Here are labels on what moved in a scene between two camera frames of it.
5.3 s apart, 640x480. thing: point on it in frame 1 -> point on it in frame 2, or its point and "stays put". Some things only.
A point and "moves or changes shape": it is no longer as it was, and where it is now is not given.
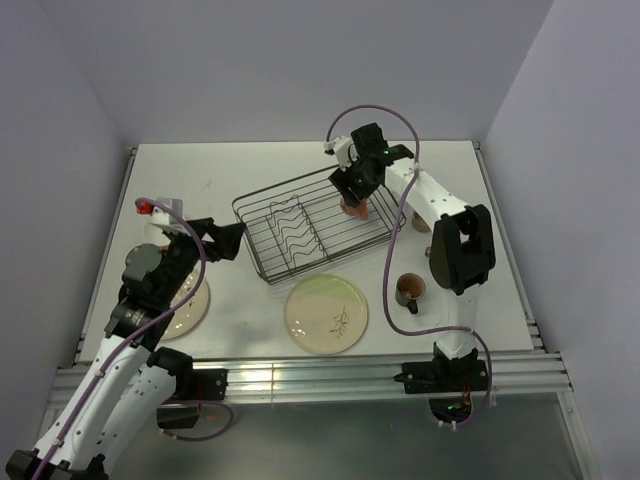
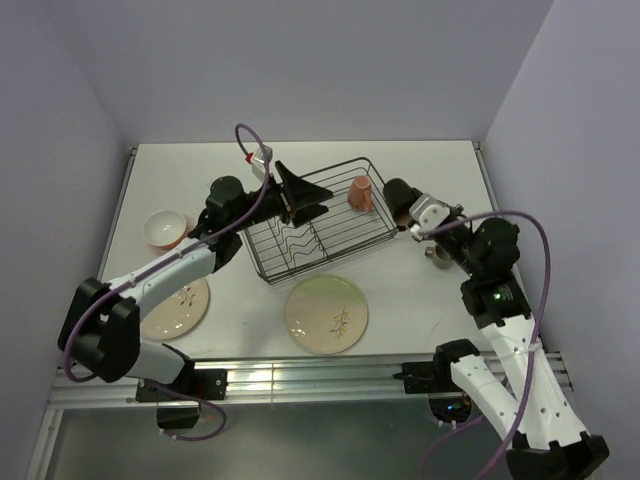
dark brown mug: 410,287 moves or changes shape
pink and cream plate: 184,320 stays put
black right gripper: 343,180 -> 456,208
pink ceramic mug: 361,210 moves or changes shape
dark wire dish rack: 308,222 stays put
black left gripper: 226,240 -> 300,194
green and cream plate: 326,314 stays put
